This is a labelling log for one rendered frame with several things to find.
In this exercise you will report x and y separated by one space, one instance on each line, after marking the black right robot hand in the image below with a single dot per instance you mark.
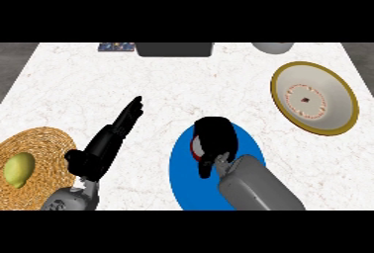
216 135

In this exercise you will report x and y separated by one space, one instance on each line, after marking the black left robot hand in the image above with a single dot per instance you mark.
106 145

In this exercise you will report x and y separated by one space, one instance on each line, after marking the red and silver can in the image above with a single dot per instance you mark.
195 150

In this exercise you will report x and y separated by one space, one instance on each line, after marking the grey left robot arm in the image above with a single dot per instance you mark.
72 197

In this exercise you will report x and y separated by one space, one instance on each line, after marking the blue plate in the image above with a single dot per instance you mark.
193 184

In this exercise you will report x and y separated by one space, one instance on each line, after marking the white bowl with gold rim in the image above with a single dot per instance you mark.
313 98

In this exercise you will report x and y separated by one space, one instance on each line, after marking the woven wicker mat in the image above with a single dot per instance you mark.
43 154

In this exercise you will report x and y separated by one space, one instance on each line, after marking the green lemon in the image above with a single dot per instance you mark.
19 169

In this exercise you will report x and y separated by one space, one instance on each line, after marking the dark grey box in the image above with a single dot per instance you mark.
174 49

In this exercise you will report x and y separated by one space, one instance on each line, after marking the pale grey round vessel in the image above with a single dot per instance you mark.
272 48

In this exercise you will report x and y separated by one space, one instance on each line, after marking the dark patterned flat item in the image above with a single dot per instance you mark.
115 46

